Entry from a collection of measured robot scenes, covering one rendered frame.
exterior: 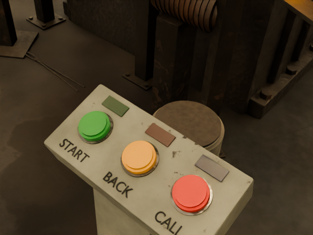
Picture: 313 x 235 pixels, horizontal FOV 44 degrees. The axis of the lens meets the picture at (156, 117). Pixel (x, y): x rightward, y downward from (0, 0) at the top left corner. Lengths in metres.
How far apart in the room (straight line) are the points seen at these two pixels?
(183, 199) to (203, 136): 0.20
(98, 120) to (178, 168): 0.12
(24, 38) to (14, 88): 0.33
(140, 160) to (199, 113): 0.22
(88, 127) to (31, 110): 0.97
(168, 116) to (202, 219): 0.25
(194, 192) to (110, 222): 0.16
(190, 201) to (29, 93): 1.17
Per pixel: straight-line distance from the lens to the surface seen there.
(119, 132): 0.48
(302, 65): 1.66
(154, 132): 0.47
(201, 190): 0.42
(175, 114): 0.63
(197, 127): 0.62
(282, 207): 1.22
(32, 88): 1.54
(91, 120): 0.49
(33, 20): 1.95
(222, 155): 1.28
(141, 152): 0.45
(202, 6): 1.01
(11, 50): 1.76
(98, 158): 0.47
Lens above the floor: 0.95
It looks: 43 degrees down
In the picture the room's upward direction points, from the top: 4 degrees clockwise
